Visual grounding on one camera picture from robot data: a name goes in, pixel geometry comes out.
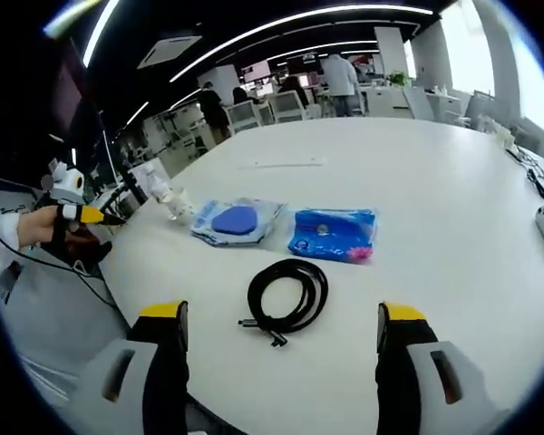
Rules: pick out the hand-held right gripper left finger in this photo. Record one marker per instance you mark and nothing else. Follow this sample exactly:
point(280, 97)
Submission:
point(163, 362)

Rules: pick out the person's white jacket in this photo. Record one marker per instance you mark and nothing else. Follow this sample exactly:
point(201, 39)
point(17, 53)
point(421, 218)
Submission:
point(59, 317)

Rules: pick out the patterned paper cup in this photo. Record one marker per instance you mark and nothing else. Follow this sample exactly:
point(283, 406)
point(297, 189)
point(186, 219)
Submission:
point(180, 206)

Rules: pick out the person's left hand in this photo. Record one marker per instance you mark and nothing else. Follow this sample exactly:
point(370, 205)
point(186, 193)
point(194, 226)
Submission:
point(38, 224)

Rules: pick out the green potted plant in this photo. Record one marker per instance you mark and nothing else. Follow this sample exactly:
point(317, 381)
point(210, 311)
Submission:
point(399, 78)

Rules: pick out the blue tissue packet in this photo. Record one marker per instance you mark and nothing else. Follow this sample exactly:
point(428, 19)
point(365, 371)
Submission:
point(333, 235)

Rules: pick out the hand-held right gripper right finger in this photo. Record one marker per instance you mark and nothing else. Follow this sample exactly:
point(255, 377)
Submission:
point(403, 362)

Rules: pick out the wet wipes pack blue lid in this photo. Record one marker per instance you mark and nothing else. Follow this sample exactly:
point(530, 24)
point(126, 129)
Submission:
point(236, 222)

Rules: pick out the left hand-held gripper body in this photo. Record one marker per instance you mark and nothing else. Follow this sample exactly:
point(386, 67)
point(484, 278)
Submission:
point(65, 190)

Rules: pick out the white table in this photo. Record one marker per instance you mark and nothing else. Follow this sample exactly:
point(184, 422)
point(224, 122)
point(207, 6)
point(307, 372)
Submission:
point(412, 190)

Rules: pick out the white mesh office chair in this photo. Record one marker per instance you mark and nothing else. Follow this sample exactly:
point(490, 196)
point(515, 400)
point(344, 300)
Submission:
point(286, 108)
point(242, 117)

